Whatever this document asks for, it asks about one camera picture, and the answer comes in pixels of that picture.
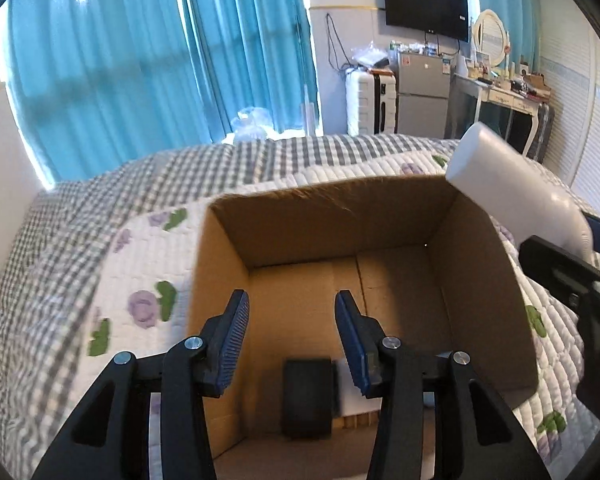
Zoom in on black wall cable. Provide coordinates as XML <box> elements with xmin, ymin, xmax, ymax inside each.
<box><xmin>326</xmin><ymin>12</ymin><xmax>355</xmax><ymax>70</ymax></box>

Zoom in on white dressing table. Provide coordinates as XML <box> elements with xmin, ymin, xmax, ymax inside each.
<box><xmin>452</xmin><ymin>71</ymin><xmax>554</xmax><ymax>162</ymax></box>

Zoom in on oval white vanity mirror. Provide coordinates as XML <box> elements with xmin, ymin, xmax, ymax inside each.
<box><xmin>472</xmin><ymin>8</ymin><xmax>510</xmax><ymax>69</ymax></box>

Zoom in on white louvred wardrobe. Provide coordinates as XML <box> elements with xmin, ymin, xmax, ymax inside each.
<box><xmin>534</xmin><ymin>0</ymin><xmax>600</xmax><ymax>213</ymax></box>

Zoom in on white flat item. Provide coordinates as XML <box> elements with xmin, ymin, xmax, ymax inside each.
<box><xmin>334</xmin><ymin>358</ymin><xmax>382</xmax><ymax>418</ymax></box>

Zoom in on white plastic bottle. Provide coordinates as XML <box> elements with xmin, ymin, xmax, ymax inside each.
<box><xmin>445</xmin><ymin>122</ymin><xmax>594</xmax><ymax>261</ymax></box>

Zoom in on silver small fridge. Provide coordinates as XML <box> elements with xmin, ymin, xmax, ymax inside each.
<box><xmin>396</xmin><ymin>50</ymin><xmax>454</xmax><ymax>139</ymax></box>

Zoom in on white suitcase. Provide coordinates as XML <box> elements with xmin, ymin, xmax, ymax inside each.
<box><xmin>344</xmin><ymin>69</ymin><xmax>399</xmax><ymax>136</ymax></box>

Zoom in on black wall television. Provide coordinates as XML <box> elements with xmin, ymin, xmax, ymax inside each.
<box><xmin>382</xmin><ymin>0</ymin><xmax>470</xmax><ymax>44</ymax></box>

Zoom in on bagged clutter pile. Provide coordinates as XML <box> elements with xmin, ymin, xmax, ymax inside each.
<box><xmin>350</xmin><ymin>44</ymin><xmax>392</xmax><ymax>73</ymax></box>

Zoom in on checked floral quilt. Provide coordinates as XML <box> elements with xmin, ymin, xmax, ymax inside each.
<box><xmin>0</xmin><ymin>132</ymin><xmax>600</xmax><ymax>480</ymax></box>

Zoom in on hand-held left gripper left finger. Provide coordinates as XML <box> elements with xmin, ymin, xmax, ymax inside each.
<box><xmin>30</xmin><ymin>288</ymin><xmax>251</xmax><ymax>480</ymax></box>

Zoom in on brown cardboard box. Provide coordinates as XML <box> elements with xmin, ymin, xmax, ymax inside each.
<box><xmin>186</xmin><ymin>173</ymin><xmax>541</xmax><ymax>480</ymax></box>

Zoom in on black rectangular case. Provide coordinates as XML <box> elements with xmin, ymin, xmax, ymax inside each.
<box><xmin>281</xmin><ymin>358</ymin><xmax>336</xmax><ymax>440</ymax></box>

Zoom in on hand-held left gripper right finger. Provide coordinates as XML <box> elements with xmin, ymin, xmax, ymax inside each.
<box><xmin>334</xmin><ymin>289</ymin><xmax>552</xmax><ymax>480</ymax></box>

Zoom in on clear plastic bag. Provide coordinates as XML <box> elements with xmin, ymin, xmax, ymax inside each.
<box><xmin>229</xmin><ymin>106</ymin><xmax>275</xmax><ymax>147</ymax></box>

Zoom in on wide teal window curtain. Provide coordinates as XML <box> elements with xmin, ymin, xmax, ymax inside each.
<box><xmin>5</xmin><ymin>0</ymin><xmax>325</xmax><ymax>184</ymax></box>

